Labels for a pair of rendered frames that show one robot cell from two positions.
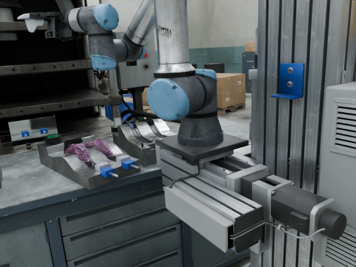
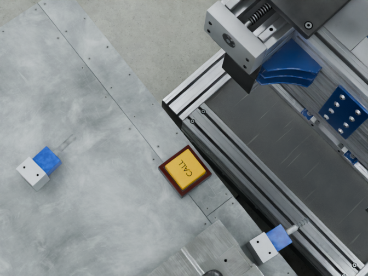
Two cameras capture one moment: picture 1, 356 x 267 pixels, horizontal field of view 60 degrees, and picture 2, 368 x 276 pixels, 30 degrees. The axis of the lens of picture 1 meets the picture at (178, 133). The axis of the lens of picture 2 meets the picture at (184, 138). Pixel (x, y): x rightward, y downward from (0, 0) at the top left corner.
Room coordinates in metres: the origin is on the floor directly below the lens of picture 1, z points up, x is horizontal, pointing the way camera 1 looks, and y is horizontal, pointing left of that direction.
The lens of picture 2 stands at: (1.65, 0.12, 2.19)
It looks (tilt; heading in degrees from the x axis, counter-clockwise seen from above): 74 degrees down; 250
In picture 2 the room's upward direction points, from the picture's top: 10 degrees clockwise
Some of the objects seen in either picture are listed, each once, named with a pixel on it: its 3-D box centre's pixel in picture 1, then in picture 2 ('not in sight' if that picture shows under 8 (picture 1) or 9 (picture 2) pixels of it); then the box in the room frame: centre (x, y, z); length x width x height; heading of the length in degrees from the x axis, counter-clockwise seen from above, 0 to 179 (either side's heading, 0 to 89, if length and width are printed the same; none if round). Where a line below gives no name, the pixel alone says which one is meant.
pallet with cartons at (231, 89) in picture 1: (212, 92); not in sight; (6.69, -0.79, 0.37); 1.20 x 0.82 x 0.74; 44
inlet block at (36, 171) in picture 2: not in sight; (50, 157); (1.79, -0.25, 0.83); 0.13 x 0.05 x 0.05; 35
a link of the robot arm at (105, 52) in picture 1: (106, 52); not in sight; (1.02, 0.21, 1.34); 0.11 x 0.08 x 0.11; 148
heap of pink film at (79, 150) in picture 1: (86, 147); not in sight; (1.42, 0.44, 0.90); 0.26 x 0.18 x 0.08; 44
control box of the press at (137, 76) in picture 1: (140, 128); not in sight; (2.37, 0.30, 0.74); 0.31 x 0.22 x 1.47; 117
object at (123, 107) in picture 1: (122, 110); not in sight; (5.44, 0.97, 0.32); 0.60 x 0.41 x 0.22; 42
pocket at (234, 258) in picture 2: not in sight; (235, 262); (1.47, 0.03, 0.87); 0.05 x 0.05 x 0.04; 27
